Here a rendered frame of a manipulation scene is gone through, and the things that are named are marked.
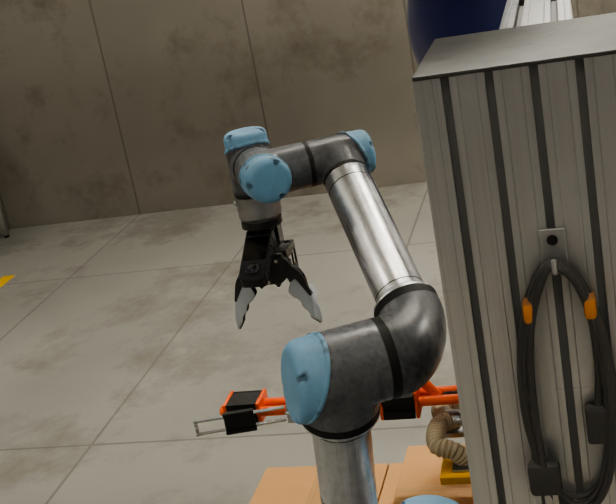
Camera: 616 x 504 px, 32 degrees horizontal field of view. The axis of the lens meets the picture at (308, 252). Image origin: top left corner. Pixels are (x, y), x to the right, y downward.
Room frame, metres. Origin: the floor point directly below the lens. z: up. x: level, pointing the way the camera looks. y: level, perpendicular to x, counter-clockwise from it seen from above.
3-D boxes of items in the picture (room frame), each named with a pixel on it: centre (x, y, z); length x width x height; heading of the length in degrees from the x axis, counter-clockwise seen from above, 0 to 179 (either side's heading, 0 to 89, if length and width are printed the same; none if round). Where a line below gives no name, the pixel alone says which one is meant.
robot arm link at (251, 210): (1.77, 0.07, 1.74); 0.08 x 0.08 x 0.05
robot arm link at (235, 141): (1.77, 0.07, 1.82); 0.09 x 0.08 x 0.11; 11
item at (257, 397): (2.16, 0.20, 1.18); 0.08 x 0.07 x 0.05; 75
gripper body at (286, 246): (1.78, 0.07, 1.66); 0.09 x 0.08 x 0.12; 165
